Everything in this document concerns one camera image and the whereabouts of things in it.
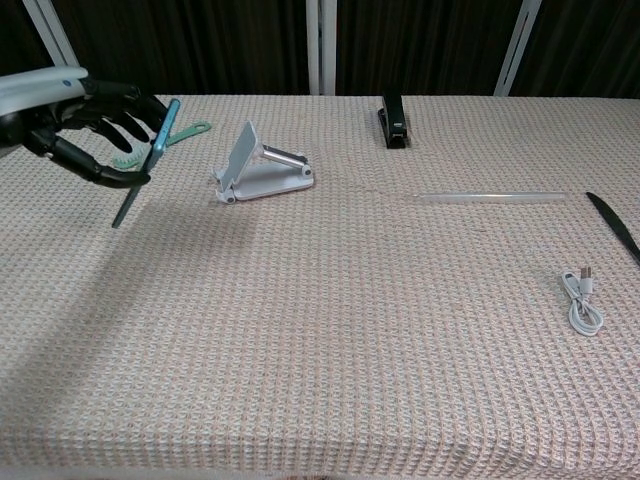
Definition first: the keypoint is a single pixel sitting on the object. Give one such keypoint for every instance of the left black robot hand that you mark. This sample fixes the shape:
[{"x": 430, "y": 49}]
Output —
[{"x": 60, "y": 107}]

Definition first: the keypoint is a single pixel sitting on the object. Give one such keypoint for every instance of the black smartphone with teal edge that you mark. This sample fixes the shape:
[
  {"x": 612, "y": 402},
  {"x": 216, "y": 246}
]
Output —
[{"x": 161, "y": 132}]

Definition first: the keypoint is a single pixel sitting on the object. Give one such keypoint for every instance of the white folding phone stand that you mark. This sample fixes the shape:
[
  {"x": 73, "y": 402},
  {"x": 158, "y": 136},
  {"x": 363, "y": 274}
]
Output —
[{"x": 270, "y": 182}]

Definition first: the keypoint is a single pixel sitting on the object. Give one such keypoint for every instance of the black curtain panel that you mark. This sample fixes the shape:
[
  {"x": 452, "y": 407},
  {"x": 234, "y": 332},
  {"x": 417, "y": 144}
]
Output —
[
  {"x": 425, "y": 45},
  {"x": 590, "y": 45},
  {"x": 190, "y": 45},
  {"x": 17, "y": 40}
]

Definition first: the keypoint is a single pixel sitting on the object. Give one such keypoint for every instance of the green plastic brush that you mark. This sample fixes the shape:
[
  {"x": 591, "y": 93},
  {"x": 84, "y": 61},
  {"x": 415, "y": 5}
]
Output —
[{"x": 192, "y": 130}]

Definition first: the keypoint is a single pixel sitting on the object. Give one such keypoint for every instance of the black stapler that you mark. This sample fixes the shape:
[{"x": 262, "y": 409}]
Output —
[{"x": 394, "y": 122}]

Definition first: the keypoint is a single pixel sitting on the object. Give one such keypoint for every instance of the beige waffle-weave tablecloth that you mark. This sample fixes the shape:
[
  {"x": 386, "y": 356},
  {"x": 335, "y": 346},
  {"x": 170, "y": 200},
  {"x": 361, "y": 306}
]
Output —
[{"x": 350, "y": 325}]

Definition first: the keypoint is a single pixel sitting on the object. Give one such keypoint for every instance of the clear plastic straw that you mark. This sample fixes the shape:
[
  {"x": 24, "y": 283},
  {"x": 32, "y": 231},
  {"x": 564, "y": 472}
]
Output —
[{"x": 490, "y": 197}]

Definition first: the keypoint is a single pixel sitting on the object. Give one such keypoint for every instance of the white metal frame post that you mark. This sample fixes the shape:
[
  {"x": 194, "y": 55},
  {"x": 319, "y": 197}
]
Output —
[
  {"x": 517, "y": 47},
  {"x": 321, "y": 47},
  {"x": 52, "y": 35}
]

